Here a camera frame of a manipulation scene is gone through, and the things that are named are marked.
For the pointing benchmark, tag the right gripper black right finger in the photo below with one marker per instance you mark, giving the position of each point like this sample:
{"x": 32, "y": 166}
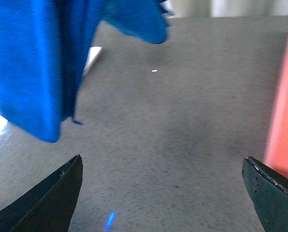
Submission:
{"x": 268, "y": 191}

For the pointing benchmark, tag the white pleated curtain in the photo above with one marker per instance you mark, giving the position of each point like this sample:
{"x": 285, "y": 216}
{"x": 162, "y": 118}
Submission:
{"x": 225, "y": 8}

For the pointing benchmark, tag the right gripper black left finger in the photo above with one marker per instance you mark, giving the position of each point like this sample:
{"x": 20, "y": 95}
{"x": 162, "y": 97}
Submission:
{"x": 48, "y": 206}

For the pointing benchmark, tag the white towel rack tray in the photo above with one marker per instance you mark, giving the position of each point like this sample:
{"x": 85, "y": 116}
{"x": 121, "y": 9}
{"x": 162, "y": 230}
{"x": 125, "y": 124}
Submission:
{"x": 93, "y": 55}

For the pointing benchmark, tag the blue microfiber towel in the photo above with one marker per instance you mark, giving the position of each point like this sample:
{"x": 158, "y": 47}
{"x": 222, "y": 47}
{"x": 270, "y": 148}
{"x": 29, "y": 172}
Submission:
{"x": 44, "y": 46}

